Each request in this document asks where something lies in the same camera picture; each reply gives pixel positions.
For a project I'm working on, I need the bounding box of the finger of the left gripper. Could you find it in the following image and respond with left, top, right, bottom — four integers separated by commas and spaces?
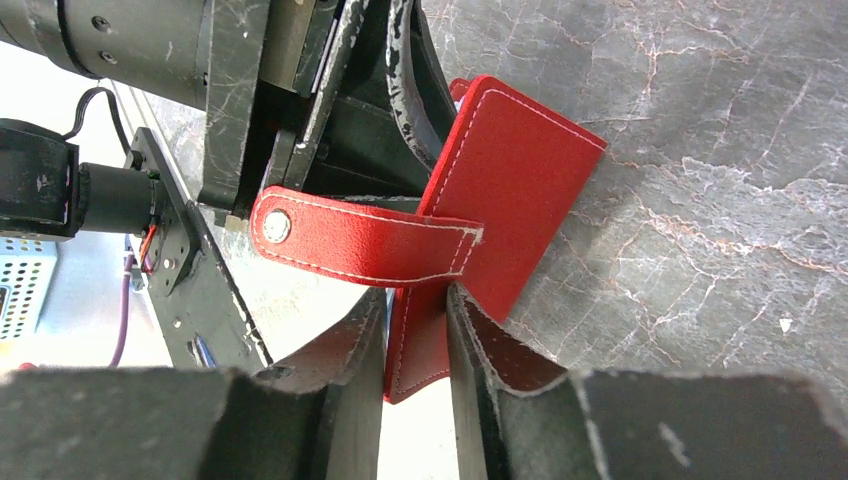
386, 0, 457, 169

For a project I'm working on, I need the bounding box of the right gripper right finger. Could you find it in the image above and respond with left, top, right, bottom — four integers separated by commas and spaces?
447, 284, 847, 479

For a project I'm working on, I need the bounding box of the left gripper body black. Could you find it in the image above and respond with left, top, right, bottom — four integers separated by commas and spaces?
197, 1, 435, 212

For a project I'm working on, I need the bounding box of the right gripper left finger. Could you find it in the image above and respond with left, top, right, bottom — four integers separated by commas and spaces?
1, 288, 387, 479

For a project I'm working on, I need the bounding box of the red leather card holder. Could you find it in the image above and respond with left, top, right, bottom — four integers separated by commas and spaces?
250, 76, 606, 404

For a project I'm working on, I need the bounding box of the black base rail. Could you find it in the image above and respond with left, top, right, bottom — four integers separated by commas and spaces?
132, 127, 271, 373

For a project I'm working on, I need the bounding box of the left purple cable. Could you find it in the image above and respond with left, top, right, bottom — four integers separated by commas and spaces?
109, 254, 137, 369

